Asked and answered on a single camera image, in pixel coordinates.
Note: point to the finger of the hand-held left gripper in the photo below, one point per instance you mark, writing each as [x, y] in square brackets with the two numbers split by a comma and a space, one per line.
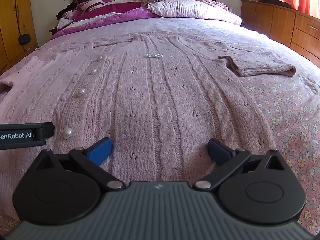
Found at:
[42, 132]

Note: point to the dark cloth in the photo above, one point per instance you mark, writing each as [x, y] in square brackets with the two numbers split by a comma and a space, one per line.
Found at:
[275, 2]

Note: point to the pink knit cardigan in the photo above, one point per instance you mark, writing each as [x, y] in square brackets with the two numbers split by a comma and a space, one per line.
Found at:
[155, 92]

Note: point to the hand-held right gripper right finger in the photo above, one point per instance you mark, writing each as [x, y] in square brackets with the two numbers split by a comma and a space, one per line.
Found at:
[220, 152]

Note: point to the wooden wardrobe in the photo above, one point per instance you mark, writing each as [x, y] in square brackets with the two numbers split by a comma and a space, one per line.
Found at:
[12, 30]

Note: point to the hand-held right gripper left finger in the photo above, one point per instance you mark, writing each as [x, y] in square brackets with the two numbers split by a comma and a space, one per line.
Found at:
[100, 152]

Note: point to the bed with pink sheet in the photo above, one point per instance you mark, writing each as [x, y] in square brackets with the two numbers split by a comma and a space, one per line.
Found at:
[287, 105]

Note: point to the pink checked pillow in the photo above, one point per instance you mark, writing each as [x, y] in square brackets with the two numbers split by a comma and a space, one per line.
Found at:
[190, 7]

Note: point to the dark clothes pile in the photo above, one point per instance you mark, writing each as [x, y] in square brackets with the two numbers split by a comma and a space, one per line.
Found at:
[65, 11]

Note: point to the wooden dresser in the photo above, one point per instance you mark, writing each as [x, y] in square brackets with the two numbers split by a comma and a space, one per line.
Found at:
[282, 22]

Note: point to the black pouch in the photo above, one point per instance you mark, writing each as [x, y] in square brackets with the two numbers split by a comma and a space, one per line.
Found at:
[25, 39]

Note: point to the magenta and white quilt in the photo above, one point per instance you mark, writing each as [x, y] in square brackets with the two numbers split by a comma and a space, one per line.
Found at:
[112, 12]

